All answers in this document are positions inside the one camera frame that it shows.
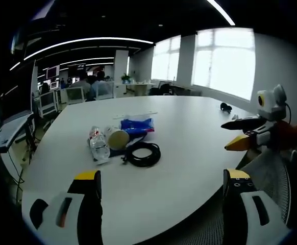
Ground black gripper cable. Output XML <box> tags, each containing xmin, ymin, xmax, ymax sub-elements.
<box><xmin>284</xmin><ymin>102</ymin><xmax>292</xmax><ymax>124</ymax></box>

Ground blue plastic packet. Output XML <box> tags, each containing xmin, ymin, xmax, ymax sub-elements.
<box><xmin>119</xmin><ymin>117</ymin><xmax>156</xmax><ymax>135</ymax></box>

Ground white counter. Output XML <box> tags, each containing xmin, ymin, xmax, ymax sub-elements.
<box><xmin>126</xmin><ymin>81</ymin><xmax>157</xmax><ymax>97</ymax></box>

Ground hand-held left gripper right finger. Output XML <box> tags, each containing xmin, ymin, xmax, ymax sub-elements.
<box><xmin>222</xmin><ymin>168</ymin><xmax>291</xmax><ymax>245</ymax></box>

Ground grey mesh chair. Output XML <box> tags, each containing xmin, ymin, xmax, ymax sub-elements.
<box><xmin>179</xmin><ymin>147</ymin><xmax>297</xmax><ymax>245</ymax></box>

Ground clear plastic water bottle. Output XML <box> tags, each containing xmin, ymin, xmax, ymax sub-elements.
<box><xmin>88</xmin><ymin>125</ymin><xmax>111</xmax><ymax>165</ymax></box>

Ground tan paper cup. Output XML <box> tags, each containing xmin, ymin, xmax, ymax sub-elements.
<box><xmin>103</xmin><ymin>125</ymin><xmax>131</xmax><ymax>151</ymax></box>

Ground grey side desk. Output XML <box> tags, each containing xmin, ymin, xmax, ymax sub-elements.
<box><xmin>0</xmin><ymin>110</ymin><xmax>36</xmax><ymax>154</ymax></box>

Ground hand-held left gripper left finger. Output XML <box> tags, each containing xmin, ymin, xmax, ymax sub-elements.
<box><xmin>30</xmin><ymin>170</ymin><xmax>104</xmax><ymax>245</ymax></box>

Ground white table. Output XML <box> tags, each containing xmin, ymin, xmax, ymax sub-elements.
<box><xmin>21</xmin><ymin>94</ymin><xmax>266</xmax><ymax>245</ymax></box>

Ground small black object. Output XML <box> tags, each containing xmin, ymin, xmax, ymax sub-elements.
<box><xmin>219</xmin><ymin>102</ymin><xmax>234</xmax><ymax>113</ymax></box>

